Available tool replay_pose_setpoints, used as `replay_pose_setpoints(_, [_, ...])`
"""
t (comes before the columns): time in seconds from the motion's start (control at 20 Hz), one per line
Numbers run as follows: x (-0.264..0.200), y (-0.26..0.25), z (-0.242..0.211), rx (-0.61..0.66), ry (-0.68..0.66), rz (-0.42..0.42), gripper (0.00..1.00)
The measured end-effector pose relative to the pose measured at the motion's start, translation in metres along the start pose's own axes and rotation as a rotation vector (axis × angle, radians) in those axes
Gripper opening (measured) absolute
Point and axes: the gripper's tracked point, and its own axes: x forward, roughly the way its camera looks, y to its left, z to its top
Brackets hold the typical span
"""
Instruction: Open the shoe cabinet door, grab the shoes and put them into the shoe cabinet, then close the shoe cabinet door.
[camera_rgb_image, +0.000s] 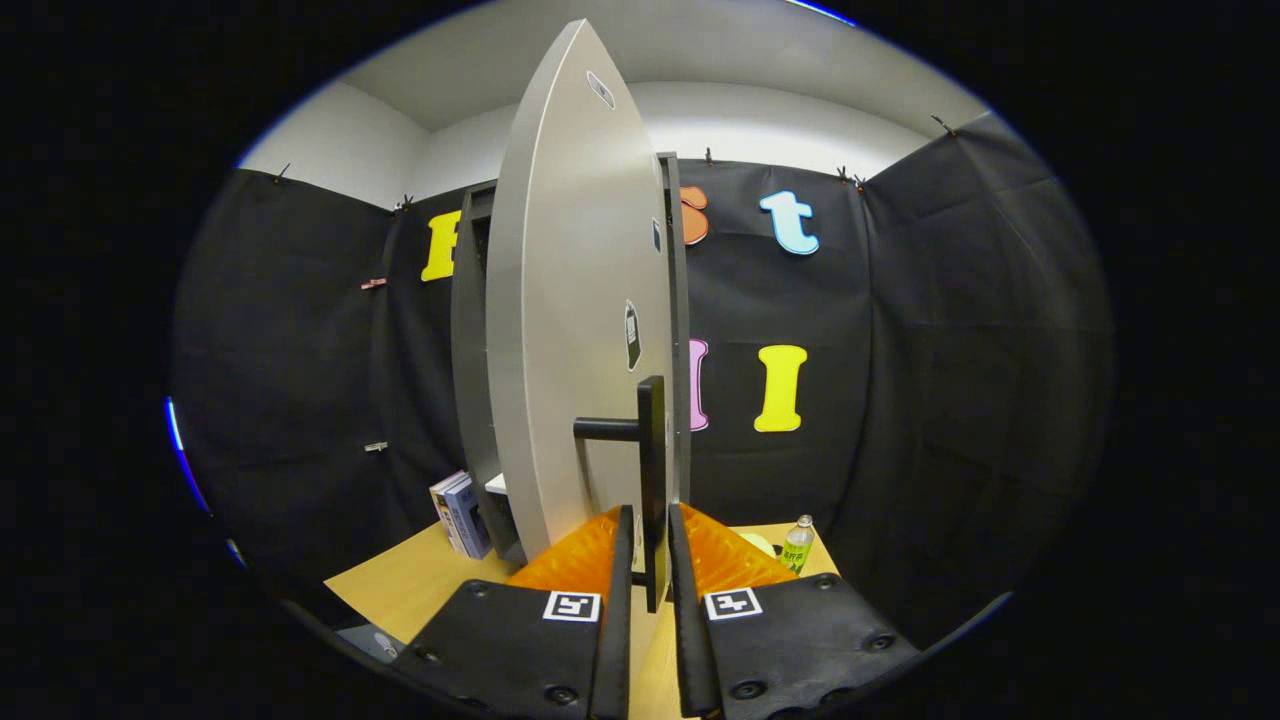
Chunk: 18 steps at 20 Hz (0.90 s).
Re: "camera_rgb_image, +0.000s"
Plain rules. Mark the pale yellow round object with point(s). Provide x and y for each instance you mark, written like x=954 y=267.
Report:
x=757 y=545

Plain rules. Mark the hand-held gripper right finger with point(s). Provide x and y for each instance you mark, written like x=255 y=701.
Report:
x=790 y=640

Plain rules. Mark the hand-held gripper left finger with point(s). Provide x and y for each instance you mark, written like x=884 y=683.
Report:
x=520 y=640

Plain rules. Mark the grey shoe cabinet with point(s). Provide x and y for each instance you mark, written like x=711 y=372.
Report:
x=470 y=350

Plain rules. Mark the long ceiling light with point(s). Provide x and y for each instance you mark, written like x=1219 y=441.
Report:
x=820 y=10

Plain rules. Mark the clear plastic bottle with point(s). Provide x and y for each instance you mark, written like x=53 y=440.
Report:
x=797 y=548

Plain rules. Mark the black backdrop cloth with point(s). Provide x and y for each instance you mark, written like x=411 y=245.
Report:
x=950 y=400

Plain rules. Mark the blue book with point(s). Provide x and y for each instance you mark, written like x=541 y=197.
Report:
x=470 y=520

